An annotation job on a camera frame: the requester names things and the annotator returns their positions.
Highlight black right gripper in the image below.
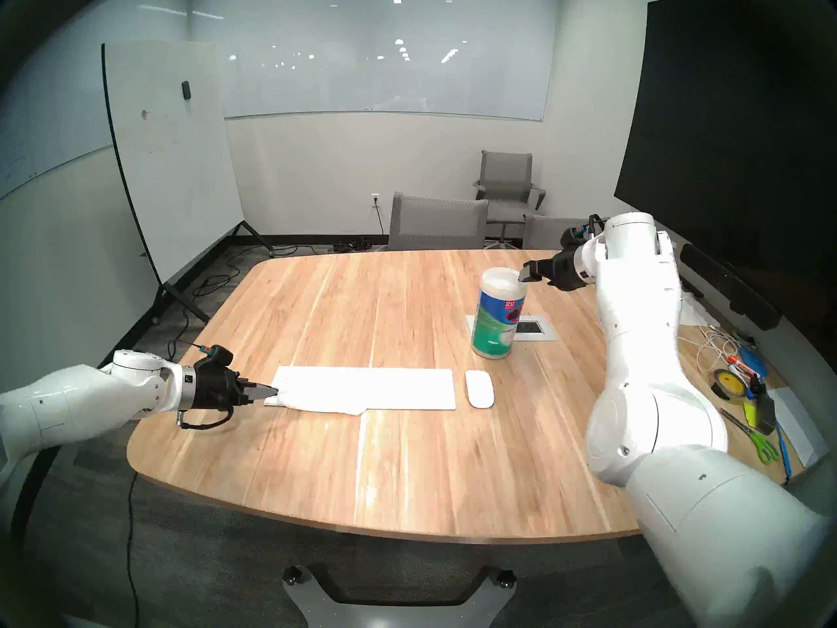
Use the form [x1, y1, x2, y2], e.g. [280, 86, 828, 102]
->
[518, 245, 587, 291]

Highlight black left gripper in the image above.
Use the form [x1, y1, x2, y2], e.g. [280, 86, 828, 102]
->
[193, 360, 281, 411]

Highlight white disinfecting wipe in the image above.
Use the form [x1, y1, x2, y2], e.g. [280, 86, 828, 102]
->
[264, 366, 393, 417]

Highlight green blue wipes canister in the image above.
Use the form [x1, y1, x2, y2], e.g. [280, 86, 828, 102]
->
[471, 267, 528, 360]

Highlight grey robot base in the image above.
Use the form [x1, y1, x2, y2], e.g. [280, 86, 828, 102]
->
[282, 565, 517, 628]

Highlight grey mesh chair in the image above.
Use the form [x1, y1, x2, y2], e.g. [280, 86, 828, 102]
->
[388, 192, 489, 252]
[522, 215, 592, 252]

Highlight grey office chair with armrests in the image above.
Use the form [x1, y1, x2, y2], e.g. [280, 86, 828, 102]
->
[472, 150, 547, 245]

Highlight white computer mouse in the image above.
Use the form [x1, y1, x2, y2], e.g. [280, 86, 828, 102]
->
[465, 370, 496, 410]

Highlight white slim keyboard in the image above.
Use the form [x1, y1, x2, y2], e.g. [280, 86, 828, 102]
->
[264, 366, 456, 411]

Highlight crumpled white tissue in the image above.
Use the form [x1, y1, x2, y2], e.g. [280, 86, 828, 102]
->
[680, 293, 721, 328]

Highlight black video sound bar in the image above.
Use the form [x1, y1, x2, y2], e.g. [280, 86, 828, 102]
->
[680, 243, 782, 331]

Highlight yellow tape roll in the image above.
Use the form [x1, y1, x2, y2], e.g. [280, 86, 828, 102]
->
[711, 368, 750, 402]

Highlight white orange glue bottle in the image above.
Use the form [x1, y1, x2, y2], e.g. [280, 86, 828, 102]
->
[726, 353, 766, 380]

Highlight blue plastic item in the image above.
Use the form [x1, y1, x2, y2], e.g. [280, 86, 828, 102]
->
[739, 345, 771, 380]

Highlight white mobile whiteboard on stand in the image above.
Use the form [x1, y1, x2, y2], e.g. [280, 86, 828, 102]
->
[101, 41, 275, 325]

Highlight black block eraser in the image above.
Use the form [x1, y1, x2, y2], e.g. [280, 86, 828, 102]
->
[752, 391, 777, 436]

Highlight white paper sheet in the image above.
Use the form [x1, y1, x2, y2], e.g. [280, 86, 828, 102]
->
[765, 386, 830, 467]

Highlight black left wrist cable loop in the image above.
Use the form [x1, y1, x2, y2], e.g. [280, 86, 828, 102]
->
[176, 407, 235, 432]

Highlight white charger with cable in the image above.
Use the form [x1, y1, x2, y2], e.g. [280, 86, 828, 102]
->
[694, 324, 741, 374]

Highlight thin black floor cable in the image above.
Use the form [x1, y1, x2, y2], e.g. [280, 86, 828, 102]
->
[126, 319, 198, 628]

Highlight large black wall screen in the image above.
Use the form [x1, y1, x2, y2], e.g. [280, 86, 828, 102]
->
[613, 0, 837, 346]

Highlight wide glass wall whiteboard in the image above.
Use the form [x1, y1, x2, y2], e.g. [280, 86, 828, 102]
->
[191, 0, 562, 122]

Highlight green handled scissors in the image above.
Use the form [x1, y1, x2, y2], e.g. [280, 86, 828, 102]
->
[719, 408, 780, 465]

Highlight glass wall whiteboard with writing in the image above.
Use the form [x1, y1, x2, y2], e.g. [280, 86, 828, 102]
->
[0, 0, 192, 201]

